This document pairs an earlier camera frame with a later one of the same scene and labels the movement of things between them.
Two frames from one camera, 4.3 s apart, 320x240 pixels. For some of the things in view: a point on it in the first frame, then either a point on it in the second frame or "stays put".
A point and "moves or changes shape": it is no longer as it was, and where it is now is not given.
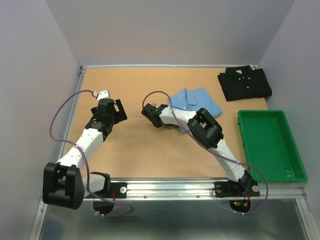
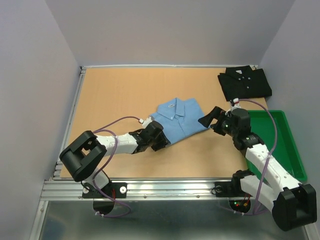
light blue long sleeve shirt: x=193 y=100 moves or changes shape
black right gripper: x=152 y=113 -> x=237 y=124
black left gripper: x=119 y=115 -> x=163 y=141
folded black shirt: x=244 y=82 stays put
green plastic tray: x=270 y=146 stays put
